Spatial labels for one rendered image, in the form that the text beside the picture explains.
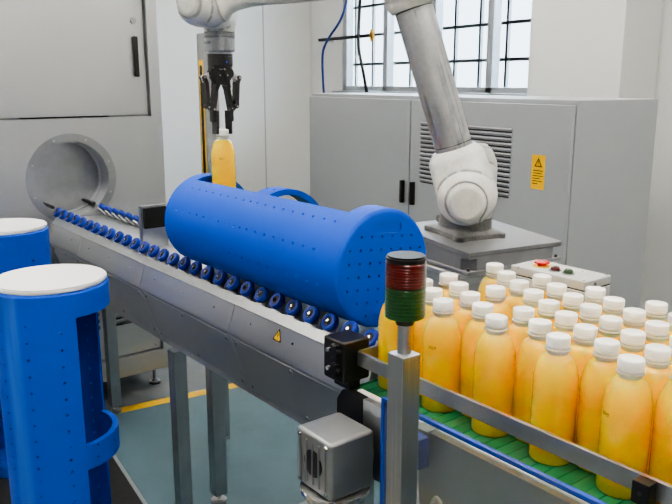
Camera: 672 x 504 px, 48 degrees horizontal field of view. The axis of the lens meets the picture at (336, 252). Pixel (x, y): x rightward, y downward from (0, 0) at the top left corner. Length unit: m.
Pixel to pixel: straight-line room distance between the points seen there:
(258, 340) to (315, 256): 0.38
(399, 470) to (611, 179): 2.31
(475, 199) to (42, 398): 1.18
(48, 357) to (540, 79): 3.41
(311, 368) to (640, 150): 2.09
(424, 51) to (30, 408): 1.32
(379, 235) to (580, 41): 2.89
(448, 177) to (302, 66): 5.47
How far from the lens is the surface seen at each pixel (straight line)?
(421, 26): 2.01
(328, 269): 1.70
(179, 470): 2.80
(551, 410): 1.30
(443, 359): 1.45
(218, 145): 2.32
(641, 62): 4.40
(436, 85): 2.01
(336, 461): 1.47
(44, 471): 2.09
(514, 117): 3.40
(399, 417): 1.23
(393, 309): 1.16
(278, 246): 1.86
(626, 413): 1.22
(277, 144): 7.28
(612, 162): 3.38
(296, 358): 1.89
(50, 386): 1.99
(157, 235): 2.84
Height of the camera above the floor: 1.52
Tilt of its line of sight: 13 degrees down
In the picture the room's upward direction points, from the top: straight up
